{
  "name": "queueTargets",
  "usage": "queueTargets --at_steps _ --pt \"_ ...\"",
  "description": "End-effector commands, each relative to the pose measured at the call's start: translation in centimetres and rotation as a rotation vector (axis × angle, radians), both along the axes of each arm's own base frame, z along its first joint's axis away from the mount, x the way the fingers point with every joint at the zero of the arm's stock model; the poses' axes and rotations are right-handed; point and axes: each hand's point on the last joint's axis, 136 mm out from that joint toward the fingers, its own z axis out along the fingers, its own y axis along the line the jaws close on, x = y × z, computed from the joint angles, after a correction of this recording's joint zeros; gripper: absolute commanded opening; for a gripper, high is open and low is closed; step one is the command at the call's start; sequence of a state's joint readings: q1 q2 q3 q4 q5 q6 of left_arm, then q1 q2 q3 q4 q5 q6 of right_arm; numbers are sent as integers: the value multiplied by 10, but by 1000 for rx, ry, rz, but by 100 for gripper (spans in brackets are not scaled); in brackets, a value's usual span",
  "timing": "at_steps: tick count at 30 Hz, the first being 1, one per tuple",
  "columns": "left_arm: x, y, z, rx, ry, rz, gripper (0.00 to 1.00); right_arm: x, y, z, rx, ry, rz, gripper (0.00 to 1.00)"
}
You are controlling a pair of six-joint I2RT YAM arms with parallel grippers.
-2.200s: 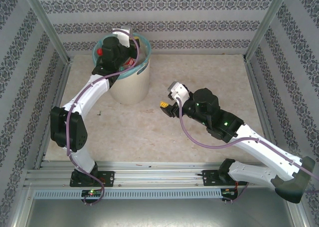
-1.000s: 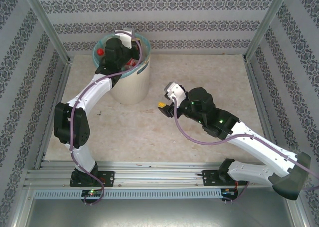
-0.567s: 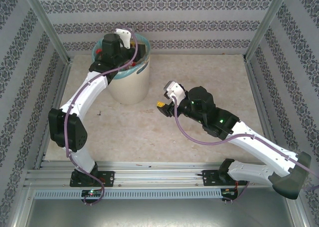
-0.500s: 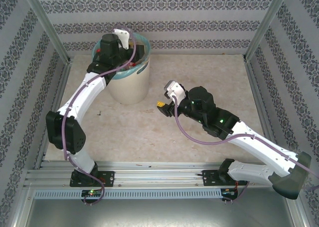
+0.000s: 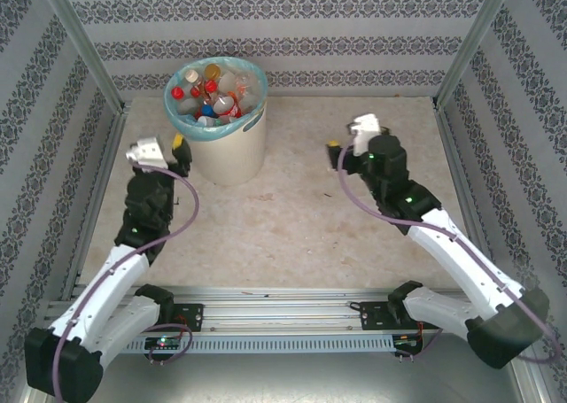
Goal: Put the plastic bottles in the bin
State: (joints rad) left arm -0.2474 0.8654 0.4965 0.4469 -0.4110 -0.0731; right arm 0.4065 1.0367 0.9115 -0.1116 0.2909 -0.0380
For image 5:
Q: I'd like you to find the aluminium frame post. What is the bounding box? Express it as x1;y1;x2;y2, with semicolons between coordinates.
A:
433;0;519;108
35;0;126;114

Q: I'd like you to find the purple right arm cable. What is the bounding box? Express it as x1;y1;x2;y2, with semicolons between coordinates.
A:
337;143;560;364

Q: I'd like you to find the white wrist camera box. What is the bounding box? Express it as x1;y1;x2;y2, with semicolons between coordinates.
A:
125;136;167;170
347;112;383;157

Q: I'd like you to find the left controller board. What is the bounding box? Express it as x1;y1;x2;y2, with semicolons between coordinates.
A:
144;336;183;351

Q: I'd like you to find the cream ribbed plastic bin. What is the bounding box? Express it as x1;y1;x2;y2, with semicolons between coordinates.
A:
194;99;268;187

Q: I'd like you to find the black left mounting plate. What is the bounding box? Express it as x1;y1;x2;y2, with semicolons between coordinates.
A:
126;303;206;333

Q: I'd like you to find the beige trash bin blue liner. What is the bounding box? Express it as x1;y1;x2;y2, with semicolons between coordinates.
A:
163;56;269;143

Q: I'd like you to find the slotted grey cable duct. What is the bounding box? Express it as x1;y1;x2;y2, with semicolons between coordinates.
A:
119;334;396;354

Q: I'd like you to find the right aluminium frame post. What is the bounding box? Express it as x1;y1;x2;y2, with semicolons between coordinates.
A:
433;0;519;108

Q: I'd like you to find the black mounting plate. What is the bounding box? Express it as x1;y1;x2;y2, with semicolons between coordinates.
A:
126;303;206;333
359;300;442;332

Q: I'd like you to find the right aluminium side rail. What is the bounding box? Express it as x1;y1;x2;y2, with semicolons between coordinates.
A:
432;104;506;298

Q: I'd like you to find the clear bottle red-white label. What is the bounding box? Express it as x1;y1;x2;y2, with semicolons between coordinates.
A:
214;93;244;120

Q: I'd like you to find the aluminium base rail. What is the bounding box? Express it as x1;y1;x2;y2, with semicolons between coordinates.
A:
42;286;520;333

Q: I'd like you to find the metal sheet panel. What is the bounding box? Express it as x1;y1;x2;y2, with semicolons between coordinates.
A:
17;331;550;403

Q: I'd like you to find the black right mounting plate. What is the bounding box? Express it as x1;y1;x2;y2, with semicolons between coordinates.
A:
359;300;442;332

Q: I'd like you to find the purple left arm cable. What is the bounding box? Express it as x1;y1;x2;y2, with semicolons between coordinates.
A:
52;163;200;403

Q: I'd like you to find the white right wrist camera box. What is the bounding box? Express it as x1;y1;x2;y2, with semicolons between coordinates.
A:
347;112;383;157

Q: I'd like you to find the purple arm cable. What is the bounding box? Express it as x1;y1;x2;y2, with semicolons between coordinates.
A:
337;143;560;364
52;163;200;403

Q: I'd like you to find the left aluminium frame post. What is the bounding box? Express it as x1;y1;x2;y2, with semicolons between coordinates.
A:
35;0;126;114

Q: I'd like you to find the aluminium side rail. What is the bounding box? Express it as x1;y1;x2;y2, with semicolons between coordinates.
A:
59;104;129;302
432;104;506;298

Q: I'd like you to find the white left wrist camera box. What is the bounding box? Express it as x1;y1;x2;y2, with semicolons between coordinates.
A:
125;136;167;170

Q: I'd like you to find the left aluminium side rail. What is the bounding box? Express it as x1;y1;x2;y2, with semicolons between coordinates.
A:
59;104;129;302

